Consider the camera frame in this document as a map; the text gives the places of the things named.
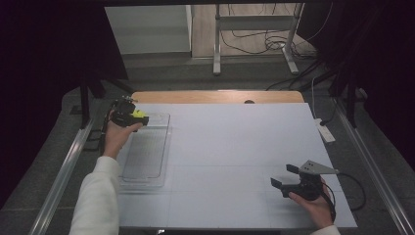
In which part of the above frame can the black metal stand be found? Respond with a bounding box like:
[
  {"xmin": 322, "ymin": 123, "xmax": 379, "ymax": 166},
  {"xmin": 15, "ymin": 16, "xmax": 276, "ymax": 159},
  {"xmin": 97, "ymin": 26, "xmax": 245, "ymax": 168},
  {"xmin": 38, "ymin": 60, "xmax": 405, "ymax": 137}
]
[
  {"xmin": 328, "ymin": 63, "xmax": 360, "ymax": 129},
  {"xmin": 78, "ymin": 70, "xmax": 135, "ymax": 130}
]

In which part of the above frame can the white power strip cable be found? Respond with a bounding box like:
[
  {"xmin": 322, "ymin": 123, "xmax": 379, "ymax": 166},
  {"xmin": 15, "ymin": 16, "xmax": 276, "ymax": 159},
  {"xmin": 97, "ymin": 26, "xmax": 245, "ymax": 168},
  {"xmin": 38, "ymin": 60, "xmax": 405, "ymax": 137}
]
[{"xmin": 310, "ymin": 75, "xmax": 319, "ymax": 120}]

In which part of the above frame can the white power strip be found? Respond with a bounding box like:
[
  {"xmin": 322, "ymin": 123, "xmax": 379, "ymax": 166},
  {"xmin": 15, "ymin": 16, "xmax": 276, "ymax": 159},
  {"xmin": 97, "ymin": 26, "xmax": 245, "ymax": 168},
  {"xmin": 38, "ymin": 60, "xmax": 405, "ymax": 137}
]
[{"xmin": 314, "ymin": 117, "xmax": 337, "ymax": 144}]

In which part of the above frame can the tangle of black floor cables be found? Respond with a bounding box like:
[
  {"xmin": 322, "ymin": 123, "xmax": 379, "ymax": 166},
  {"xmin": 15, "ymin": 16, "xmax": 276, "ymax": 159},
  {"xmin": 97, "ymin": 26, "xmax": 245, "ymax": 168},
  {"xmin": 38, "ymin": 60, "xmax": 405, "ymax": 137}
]
[{"xmin": 219, "ymin": 3, "xmax": 319, "ymax": 62}]

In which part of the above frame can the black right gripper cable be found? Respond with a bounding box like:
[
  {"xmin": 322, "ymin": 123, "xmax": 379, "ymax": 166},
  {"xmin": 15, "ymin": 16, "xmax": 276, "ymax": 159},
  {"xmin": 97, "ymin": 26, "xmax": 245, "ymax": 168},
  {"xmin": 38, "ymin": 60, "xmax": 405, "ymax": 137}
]
[{"xmin": 321, "ymin": 171, "xmax": 367, "ymax": 223}]

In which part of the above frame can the person's left hand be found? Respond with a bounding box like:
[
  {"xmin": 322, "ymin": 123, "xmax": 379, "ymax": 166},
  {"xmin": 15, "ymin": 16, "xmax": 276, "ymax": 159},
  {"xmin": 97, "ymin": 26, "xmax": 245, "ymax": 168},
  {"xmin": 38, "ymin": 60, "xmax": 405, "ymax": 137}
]
[{"xmin": 103, "ymin": 111, "xmax": 144, "ymax": 161}]

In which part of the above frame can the aluminium floor rail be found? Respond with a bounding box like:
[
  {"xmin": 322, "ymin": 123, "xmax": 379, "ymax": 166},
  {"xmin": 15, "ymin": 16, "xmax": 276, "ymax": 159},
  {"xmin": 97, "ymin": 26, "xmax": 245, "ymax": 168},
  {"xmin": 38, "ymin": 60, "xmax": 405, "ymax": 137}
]
[
  {"xmin": 332, "ymin": 97, "xmax": 415, "ymax": 235},
  {"xmin": 28, "ymin": 117, "xmax": 96, "ymax": 235}
]

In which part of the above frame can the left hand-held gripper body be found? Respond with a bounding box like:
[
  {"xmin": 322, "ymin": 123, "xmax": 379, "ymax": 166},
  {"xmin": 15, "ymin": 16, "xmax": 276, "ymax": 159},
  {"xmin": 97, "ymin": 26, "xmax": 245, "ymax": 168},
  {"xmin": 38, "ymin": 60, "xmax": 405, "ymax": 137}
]
[{"xmin": 110, "ymin": 96, "xmax": 139, "ymax": 128}]

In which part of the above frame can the black plug cable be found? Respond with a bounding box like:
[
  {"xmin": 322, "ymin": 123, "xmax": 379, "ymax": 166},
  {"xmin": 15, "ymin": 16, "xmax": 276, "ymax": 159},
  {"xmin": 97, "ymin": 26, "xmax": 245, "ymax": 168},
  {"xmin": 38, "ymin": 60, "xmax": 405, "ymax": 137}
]
[{"xmin": 320, "ymin": 106, "xmax": 338, "ymax": 127}]

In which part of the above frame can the black floor bracket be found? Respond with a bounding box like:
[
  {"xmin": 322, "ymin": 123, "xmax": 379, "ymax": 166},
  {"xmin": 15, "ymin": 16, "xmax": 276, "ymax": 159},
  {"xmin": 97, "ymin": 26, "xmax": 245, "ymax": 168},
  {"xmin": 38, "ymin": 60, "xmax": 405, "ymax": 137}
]
[{"xmin": 82, "ymin": 128, "xmax": 107, "ymax": 153}]

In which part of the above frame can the dark curtain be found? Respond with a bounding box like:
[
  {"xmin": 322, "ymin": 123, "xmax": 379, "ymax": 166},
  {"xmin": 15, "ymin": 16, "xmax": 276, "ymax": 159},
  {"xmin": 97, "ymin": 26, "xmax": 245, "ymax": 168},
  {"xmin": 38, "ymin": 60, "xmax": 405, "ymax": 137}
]
[
  {"xmin": 298, "ymin": 0, "xmax": 415, "ymax": 165},
  {"xmin": 0, "ymin": 0, "xmax": 129, "ymax": 210}
]

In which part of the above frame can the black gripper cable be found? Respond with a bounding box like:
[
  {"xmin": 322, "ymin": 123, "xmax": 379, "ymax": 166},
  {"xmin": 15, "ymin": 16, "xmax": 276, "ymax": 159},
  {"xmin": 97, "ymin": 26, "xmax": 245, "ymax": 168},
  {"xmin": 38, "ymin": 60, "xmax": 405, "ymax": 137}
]
[
  {"xmin": 321, "ymin": 171, "xmax": 367, "ymax": 223},
  {"xmin": 99, "ymin": 106, "xmax": 115, "ymax": 156}
]

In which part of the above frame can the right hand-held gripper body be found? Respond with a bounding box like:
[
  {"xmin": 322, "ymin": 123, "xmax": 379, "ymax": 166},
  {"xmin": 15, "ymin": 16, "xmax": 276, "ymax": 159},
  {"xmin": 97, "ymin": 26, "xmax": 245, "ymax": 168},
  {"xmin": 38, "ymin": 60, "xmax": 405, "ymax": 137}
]
[{"xmin": 281, "ymin": 160, "xmax": 341, "ymax": 202}]

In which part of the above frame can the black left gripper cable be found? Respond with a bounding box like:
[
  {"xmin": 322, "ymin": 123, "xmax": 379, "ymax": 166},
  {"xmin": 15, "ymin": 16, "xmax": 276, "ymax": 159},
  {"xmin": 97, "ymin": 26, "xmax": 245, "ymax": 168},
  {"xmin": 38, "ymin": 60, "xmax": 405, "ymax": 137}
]
[{"xmin": 99, "ymin": 106, "xmax": 115, "ymax": 156}]

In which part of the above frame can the clear plastic container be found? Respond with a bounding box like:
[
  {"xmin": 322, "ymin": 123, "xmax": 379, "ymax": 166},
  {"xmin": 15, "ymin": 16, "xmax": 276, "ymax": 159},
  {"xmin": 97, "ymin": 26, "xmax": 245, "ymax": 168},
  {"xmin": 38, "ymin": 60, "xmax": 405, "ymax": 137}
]
[{"xmin": 117, "ymin": 112, "xmax": 172, "ymax": 191}]

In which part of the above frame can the white cabinet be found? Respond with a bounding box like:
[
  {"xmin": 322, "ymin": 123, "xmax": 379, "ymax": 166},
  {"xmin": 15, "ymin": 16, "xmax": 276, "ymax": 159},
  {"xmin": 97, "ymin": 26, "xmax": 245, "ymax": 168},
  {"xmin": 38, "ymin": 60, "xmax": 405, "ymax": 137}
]
[{"xmin": 104, "ymin": 4, "xmax": 194, "ymax": 56}]

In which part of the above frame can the person's right hand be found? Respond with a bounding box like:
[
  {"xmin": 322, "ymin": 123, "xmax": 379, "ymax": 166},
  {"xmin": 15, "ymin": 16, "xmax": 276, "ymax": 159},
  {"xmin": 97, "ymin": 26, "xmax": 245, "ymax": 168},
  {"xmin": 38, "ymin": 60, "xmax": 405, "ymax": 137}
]
[{"xmin": 288, "ymin": 185, "xmax": 337, "ymax": 230}]

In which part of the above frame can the white metal desk frame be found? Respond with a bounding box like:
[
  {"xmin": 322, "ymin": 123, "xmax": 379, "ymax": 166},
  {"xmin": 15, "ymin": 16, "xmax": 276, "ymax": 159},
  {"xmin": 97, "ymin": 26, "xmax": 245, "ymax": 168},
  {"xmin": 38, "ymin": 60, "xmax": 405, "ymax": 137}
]
[{"xmin": 212, "ymin": 3, "xmax": 305, "ymax": 76}]

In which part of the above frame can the white table board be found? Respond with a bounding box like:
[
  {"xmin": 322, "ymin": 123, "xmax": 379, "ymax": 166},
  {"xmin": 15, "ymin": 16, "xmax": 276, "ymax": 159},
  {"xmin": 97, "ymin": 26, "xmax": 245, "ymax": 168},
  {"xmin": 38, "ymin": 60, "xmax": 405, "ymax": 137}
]
[{"xmin": 115, "ymin": 102, "xmax": 358, "ymax": 229}]

